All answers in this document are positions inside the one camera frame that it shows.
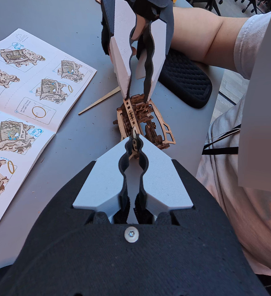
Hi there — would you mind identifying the thin wooden stick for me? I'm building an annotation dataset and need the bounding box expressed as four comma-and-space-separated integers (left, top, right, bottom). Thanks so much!
78, 86, 121, 115

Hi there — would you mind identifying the person's right hand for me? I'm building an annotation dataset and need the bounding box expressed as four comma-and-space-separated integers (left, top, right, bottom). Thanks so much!
100, 14, 150, 64

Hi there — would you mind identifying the wooden mechanical model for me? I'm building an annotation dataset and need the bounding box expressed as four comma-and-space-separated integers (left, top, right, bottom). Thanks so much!
113, 94, 176, 160

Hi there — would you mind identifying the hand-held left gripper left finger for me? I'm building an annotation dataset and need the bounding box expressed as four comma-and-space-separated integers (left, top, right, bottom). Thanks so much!
73, 136, 130, 224

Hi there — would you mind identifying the person's pale shirt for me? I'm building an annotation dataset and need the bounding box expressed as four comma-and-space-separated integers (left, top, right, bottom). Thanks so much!
196, 10, 271, 277

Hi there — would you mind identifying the illustrated instruction booklet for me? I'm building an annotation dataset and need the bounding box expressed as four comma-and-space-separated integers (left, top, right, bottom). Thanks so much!
0, 28, 98, 242

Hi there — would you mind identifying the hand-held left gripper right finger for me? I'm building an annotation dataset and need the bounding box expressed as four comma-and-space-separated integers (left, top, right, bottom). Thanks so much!
135, 134, 194, 224

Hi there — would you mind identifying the black padded wrist rest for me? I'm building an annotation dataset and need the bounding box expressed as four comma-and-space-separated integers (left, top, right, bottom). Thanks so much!
158, 48, 213, 109

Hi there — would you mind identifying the person's right forearm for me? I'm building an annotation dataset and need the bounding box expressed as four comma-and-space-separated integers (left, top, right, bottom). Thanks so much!
169, 6, 250, 71

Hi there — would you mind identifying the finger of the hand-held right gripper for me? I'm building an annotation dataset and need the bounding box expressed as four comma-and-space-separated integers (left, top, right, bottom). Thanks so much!
135, 20, 168, 103
109, 0, 138, 100

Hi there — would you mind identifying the black and red office chair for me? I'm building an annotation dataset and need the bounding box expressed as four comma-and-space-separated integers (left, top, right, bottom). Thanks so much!
241, 0, 271, 14

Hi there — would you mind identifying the grey desk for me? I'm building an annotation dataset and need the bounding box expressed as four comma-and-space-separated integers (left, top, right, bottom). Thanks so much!
0, 0, 225, 275

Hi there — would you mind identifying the black lanyard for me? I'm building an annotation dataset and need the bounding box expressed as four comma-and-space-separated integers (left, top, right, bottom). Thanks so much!
201, 124, 242, 155

